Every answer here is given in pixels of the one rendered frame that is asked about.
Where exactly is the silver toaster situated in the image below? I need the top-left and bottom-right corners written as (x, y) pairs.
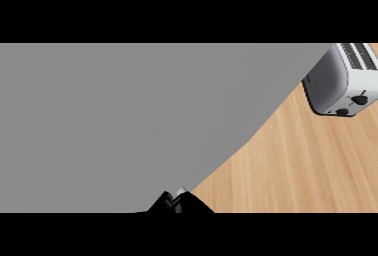
top-left (301, 42), bottom-right (378, 118)

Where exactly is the grey flat cabinet door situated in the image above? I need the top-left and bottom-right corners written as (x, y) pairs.
top-left (0, 42), bottom-right (336, 214)

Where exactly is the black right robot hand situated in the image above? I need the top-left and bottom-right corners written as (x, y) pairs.
top-left (135, 187), bottom-right (215, 214)

